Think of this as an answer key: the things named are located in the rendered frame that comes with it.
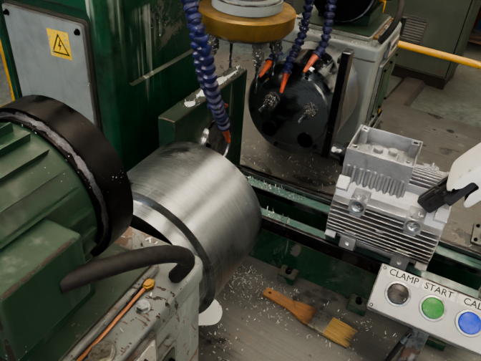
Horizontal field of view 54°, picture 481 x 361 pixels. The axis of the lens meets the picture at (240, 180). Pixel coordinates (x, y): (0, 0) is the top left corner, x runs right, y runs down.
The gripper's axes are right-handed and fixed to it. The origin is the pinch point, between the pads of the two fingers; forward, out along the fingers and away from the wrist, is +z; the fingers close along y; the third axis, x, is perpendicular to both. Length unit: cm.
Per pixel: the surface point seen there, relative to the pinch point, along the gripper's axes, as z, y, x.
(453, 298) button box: -1.6, -19.0, -6.9
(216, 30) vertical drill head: 3.0, -2.9, 47.2
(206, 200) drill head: 11.4, -25.7, 28.2
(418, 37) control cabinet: 85, 320, 0
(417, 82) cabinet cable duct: 109, 315, -25
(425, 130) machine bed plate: 30, 84, -9
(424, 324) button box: 2.4, -22.8, -6.4
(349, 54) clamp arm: -0.8, 18.0, 27.7
